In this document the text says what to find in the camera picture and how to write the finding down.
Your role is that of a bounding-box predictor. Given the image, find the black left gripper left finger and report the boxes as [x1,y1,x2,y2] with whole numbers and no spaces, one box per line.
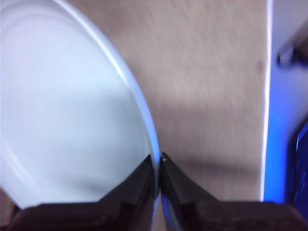
[0,154,160,231]

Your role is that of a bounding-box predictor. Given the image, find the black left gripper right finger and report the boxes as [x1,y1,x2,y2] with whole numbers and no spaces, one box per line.
[159,152,308,231]

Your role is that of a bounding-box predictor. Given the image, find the blue round plate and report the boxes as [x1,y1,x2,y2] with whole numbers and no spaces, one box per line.
[0,0,161,217]

